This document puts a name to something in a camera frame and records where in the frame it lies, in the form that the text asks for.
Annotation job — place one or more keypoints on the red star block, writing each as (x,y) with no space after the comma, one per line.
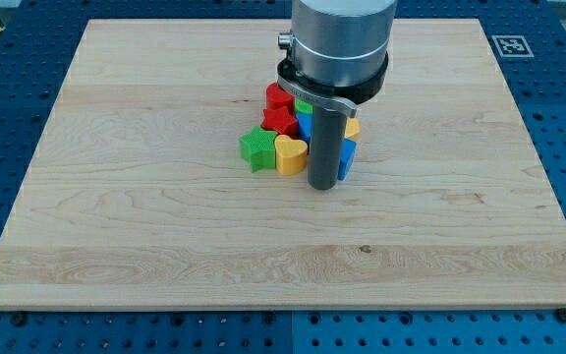
(281,121)

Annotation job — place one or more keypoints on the yellow block right of pusher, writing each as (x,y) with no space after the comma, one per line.
(353,129)

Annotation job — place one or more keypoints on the black bolt left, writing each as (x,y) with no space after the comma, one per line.
(19,319)

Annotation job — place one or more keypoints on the white fiducial marker tag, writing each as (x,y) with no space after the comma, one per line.
(512,46)

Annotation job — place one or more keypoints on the black bolt right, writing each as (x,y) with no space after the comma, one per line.
(560,315)

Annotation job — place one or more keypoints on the blue block left of pusher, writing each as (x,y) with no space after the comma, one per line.
(305,126)

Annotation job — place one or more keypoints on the green star block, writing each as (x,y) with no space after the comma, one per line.
(257,148)

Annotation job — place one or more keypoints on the blue block right of pusher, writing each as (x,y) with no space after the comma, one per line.
(347,156)

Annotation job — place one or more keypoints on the green block behind pusher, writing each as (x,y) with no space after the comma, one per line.
(302,107)

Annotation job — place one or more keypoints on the blue block of pusher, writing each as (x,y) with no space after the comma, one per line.
(305,126)
(347,156)

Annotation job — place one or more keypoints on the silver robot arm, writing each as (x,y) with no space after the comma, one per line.
(340,43)

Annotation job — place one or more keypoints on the wooden board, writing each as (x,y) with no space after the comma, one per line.
(137,199)

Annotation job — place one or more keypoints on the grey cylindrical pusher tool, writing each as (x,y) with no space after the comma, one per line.
(327,135)

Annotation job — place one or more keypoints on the yellow heart block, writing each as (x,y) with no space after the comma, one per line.
(291,155)

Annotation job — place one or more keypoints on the black bolt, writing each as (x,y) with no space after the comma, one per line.
(560,315)
(19,319)

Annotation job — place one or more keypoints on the red circle block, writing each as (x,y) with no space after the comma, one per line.
(276,98)

